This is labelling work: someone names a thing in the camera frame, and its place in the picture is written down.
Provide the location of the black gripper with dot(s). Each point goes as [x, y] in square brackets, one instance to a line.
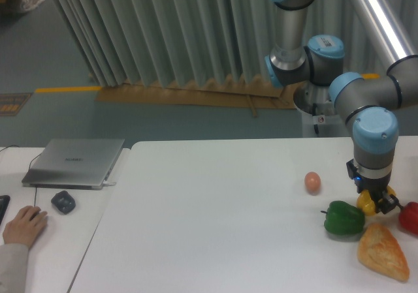
[367, 179]

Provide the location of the yellow bell pepper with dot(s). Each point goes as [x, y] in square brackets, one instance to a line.
[371, 203]

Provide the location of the red bell pepper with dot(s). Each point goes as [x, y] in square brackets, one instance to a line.
[408, 218]

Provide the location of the black computer mouse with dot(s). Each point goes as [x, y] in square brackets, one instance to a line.
[38, 217]

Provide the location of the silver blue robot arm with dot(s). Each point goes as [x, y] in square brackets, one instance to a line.
[365, 106]

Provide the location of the green bell pepper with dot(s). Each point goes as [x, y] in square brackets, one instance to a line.
[343, 219]

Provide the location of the person's right hand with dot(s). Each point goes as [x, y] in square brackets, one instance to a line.
[20, 230]

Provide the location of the golden bread loaf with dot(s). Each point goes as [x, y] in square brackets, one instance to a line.
[379, 251]

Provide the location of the brown egg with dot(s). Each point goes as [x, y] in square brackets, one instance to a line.
[312, 182]

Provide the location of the brown cardboard sheet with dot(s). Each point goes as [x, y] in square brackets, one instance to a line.
[256, 95]

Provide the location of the white laptop plug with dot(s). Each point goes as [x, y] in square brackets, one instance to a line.
[108, 184]

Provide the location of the pale green folding curtain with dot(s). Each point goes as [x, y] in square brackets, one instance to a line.
[182, 42]

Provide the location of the silver closed laptop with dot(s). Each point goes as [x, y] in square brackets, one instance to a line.
[74, 163]

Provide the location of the dark grey small controller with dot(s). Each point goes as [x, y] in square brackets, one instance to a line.
[63, 202]

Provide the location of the black keyboard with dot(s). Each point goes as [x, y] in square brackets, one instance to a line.
[4, 202]

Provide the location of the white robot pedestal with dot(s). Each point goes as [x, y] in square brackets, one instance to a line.
[318, 115]

